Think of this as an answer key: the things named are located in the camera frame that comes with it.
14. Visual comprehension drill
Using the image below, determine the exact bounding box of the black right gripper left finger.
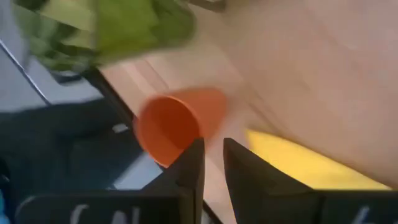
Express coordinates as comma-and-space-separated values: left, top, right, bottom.
14, 138, 206, 224

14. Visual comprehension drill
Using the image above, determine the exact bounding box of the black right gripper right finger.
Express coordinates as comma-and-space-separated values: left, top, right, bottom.
223, 137, 398, 224

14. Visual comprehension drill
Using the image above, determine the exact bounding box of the orange plastic cup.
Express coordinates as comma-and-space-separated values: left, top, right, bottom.
133, 88, 229, 169

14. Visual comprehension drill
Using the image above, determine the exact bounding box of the green translucent plastic cup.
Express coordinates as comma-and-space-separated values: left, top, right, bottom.
14, 0, 197, 74

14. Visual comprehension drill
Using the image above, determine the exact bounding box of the yellow cloth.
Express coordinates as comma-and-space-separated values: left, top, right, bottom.
245, 129, 392, 190

